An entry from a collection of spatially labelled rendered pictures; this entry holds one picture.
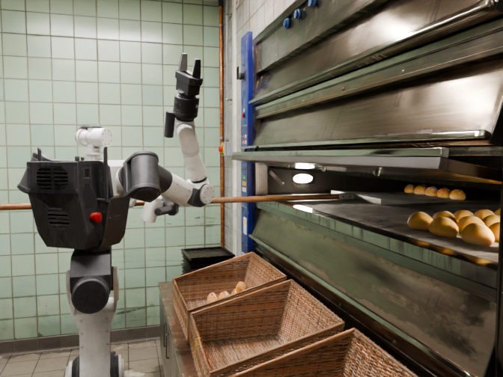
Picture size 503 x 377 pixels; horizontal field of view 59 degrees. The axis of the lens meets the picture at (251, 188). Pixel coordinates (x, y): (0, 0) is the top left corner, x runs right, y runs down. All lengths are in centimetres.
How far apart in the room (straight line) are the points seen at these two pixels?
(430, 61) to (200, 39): 255
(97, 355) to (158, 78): 224
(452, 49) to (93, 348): 147
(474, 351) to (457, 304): 12
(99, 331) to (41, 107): 209
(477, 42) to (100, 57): 280
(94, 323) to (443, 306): 116
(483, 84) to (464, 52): 9
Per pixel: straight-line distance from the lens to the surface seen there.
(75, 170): 148
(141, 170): 151
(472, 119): 110
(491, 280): 109
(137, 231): 349
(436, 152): 97
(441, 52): 123
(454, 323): 121
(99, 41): 354
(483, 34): 113
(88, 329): 177
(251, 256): 264
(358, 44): 157
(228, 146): 317
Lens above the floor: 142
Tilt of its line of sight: 4 degrees down
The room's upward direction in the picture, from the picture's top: straight up
